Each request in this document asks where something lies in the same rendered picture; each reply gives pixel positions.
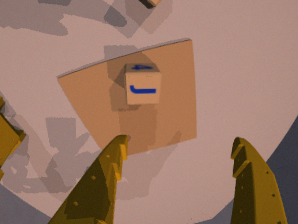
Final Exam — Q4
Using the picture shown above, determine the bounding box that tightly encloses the tan flat mat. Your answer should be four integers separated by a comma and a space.
57, 39, 197, 156

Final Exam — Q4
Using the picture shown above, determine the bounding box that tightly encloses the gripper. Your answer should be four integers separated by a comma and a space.
48, 135, 288, 224

